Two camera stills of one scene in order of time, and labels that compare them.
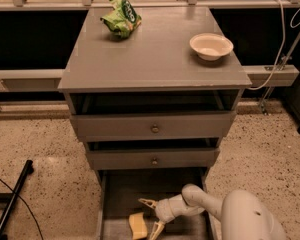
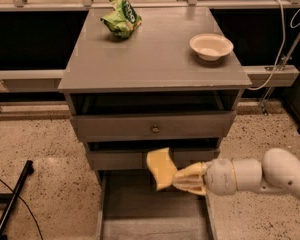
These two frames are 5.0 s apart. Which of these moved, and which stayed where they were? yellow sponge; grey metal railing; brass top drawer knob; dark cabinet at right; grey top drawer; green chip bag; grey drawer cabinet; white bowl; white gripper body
Moved: yellow sponge; white gripper body
Stayed: brass top drawer knob; white bowl; green chip bag; grey top drawer; grey drawer cabinet; grey metal railing; dark cabinet at right
